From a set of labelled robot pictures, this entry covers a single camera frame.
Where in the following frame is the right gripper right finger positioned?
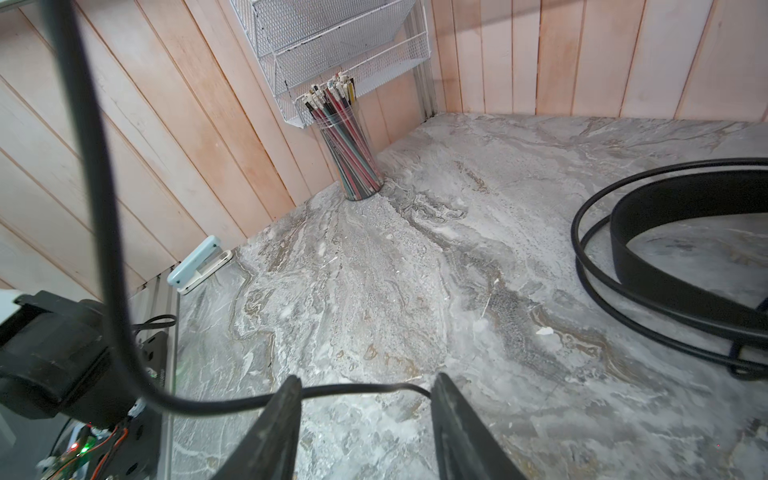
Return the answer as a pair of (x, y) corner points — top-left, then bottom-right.
(431, 373), (525, 479)

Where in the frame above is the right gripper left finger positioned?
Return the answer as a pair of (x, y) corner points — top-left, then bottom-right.
(213, 376), (302, 480)

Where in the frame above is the headphones black cable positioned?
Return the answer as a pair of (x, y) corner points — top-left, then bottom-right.
(41, 0), (433, 418)

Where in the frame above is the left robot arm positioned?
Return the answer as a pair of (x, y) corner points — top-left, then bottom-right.
(1, 290), (139, 429)

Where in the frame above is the light blue table clamp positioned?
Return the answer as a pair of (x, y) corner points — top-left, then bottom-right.
(167, 235), (234, 295)

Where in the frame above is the clear cup of pencils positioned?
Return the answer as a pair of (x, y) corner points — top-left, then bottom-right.
(300, 72), (384, 201)

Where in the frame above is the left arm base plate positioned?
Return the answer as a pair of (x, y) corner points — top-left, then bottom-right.
(35, 331), (172, 480)

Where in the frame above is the white wire mesh shelf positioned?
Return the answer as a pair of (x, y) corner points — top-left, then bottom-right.
(231, 0), (431, 128)

